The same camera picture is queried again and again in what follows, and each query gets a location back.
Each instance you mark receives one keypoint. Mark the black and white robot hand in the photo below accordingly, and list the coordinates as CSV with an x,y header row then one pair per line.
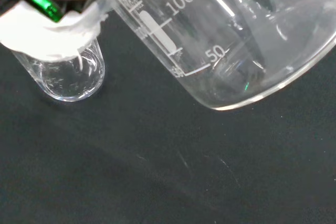
x,y
39,24

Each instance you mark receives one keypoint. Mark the small clear glass beaker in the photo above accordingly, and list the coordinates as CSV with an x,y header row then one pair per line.
x,y
71,77

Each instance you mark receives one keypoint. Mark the black bench cloth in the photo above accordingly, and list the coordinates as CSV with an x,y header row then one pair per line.
x,y
157,161

